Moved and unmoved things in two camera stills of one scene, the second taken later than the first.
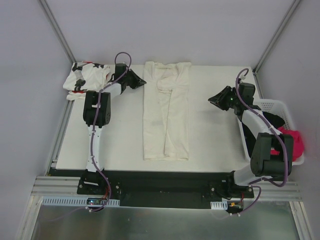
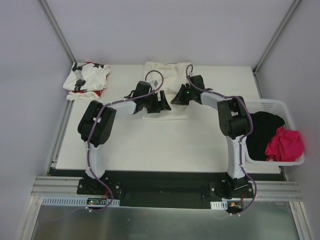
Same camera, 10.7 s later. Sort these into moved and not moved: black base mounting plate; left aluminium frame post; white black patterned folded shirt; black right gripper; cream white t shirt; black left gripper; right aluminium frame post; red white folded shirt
Moved: black right gripper; cream white t shirt; black left gripper
Not moved: right aluminium frame post; left aluminium frame post; red white folded shirt; black base mounting plate; white black patterned folded shirt
